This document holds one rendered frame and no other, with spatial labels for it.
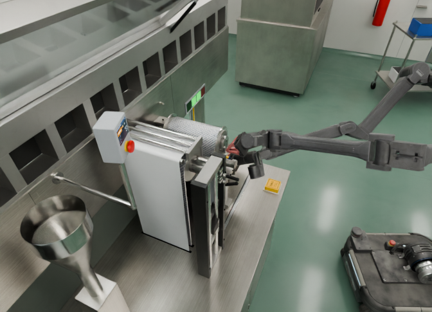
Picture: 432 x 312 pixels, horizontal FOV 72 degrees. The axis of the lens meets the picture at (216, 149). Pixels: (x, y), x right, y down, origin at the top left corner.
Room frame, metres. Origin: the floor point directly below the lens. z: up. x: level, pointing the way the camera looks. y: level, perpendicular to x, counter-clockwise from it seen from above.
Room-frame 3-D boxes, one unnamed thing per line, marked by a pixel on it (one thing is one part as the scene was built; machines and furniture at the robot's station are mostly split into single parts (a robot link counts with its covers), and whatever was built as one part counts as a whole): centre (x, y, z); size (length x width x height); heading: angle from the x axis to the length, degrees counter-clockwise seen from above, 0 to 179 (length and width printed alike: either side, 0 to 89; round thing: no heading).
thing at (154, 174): (0.79, 0.26, 1.17); 0.34 x 0.05 x 0.54; 66
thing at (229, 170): (0.99, -0.04, 1.05); 0.06 x 0.05 x 0.31; 66
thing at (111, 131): (0.55, 0.23, 1.66); 0.07 x 0.07 x 0.10; 84
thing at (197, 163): (0.80, 0.06, 1.33); 0.06 x 0.06 x 0.06; 66
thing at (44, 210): (0.42, 0.37, 1.50); 0.14 x 0.14 x 0.06
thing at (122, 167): (0.55, 0.24, 1.51); 0.02 x 0.02 x 0.20
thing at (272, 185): (1.09, -0.30, 0.91); 0.07 x 0.07 x 0.02; 66
